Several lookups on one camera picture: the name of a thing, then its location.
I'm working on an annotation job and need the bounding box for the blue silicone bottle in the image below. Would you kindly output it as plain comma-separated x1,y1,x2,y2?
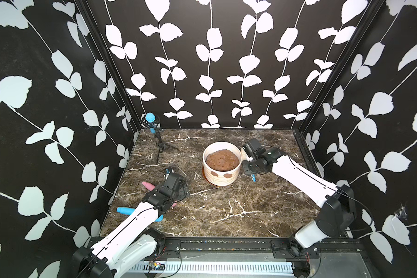
117,207,163,222

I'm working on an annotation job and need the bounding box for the white slotted cable duct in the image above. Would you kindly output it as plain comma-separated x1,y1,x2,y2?
127,261,294,276

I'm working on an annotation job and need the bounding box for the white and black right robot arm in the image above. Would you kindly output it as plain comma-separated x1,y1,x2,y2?
242,139,356,258

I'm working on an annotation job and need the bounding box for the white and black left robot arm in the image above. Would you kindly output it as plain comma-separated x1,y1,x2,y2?
70,173,188,278

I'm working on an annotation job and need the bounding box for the terracotta saucer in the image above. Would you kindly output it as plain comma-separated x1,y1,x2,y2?
202,166,212,184

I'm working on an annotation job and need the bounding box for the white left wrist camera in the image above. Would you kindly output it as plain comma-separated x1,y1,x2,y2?
164,167,174,181

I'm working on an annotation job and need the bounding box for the pink silicone bottle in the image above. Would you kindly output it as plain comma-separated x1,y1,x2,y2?
142,181,175,210

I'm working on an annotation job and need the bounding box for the small green circuit board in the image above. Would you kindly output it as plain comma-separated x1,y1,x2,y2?
148,262,165,272

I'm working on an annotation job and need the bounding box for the blue microphone on tripod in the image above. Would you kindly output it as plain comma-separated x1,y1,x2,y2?
141,112,178,163

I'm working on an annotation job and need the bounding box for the white ceramic pot with mud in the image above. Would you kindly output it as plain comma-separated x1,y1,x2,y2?
202,142,242,186

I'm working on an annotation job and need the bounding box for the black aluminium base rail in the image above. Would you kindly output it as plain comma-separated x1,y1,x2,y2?
124,237,338,259

